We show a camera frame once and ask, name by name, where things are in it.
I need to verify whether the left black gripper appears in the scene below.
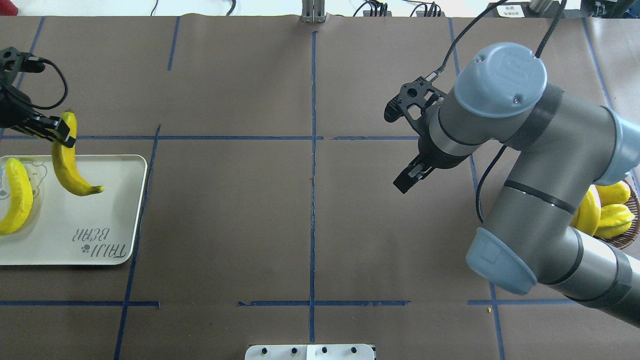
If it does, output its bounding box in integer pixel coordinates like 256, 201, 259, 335
0, 88, 77, 149

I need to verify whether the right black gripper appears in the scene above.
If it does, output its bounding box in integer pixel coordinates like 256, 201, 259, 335
393, 120, 468, 194

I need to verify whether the curved yellow banana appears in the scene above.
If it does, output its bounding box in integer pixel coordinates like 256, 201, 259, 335
570, 184, 602, 236

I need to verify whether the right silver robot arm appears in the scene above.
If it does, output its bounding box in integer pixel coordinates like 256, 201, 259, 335
384, 42, 639, 327

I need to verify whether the brown wicker basket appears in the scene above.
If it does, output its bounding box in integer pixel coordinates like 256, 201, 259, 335
594, 179, 639, 249

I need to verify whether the cream bear tray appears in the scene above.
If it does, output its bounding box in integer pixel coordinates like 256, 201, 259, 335
0, 154, 147, 265

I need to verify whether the small yellow banana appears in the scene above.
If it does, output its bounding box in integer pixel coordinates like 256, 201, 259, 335
595, 180, 631, 207

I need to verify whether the yellow star fruit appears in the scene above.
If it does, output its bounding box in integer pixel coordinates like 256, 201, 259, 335
594, 203, 636, 239

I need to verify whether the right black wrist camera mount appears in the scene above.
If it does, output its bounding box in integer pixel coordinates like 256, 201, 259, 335
383, 74, 447, 125

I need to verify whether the left black camera cable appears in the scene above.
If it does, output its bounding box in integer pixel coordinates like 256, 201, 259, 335
10, 56, 69, 111

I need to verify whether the black camera cable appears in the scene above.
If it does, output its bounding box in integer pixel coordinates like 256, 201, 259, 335
425, 0, 568, 224
10, 56, 69, 111

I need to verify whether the right black camera cable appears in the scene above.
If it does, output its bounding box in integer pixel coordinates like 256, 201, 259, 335
425, 0, 568, 224

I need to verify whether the aluminium frame post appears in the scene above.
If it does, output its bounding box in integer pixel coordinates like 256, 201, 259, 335
301, 0, 327, 24

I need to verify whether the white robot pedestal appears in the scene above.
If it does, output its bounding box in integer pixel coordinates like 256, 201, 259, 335
244, 343, 377, 360

